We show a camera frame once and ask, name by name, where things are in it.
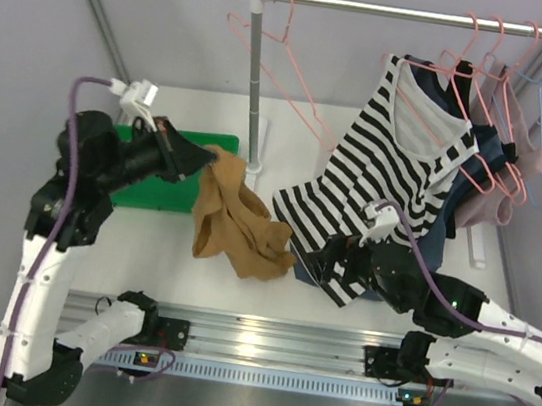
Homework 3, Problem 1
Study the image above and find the dusty pink tank top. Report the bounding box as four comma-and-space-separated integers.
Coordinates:
454, 59, 542, 228

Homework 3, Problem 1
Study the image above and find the pink wire hanger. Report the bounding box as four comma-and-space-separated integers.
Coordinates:
209, 0, 359, 154

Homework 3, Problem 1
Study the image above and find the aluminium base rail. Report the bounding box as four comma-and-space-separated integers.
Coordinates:
7, 280, 542, 406

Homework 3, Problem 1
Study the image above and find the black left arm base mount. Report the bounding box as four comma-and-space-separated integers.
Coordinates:
120, 316, 191, 352

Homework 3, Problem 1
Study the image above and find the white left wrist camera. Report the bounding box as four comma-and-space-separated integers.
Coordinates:
108, 78, 159, 122

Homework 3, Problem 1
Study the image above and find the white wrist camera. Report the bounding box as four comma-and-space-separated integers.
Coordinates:
108, 78, 159, 122
358, 202, 400, 247

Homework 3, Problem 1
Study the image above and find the pink hanger with striped top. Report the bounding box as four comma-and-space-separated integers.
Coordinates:
364, 1, 521, 196

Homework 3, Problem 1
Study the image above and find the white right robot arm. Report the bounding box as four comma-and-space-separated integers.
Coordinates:
305, 234, 542, 406

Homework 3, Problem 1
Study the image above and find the navy blue tank top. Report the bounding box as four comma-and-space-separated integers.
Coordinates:
284, 41, 521, 311

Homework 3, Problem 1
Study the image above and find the pink hanger with navy top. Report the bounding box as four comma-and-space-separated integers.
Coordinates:
440, 13, 523, 198

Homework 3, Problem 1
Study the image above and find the black white striped tank top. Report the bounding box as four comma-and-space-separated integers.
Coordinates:
257, 39, 493, 325

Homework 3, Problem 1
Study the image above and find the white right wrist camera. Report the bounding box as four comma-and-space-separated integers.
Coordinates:
358, 202, 400, 247

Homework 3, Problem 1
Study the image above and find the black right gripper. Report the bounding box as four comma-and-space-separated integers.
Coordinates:
301, 215, 420, 315

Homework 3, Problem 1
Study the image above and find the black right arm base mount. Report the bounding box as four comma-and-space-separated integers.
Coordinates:
363, 345, 427, 384

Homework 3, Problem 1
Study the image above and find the metal clothes rack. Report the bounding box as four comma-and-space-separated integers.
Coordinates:
211, 0, 542, 278

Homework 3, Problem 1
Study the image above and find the tan tank top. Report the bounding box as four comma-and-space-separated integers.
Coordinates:
191, 145, 296, 281

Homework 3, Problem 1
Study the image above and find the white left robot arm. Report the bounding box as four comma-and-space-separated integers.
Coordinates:
0, 110, 218, 406

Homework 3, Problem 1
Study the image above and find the green plastic tray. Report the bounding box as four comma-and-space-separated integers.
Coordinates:
111, 130, 240, 213

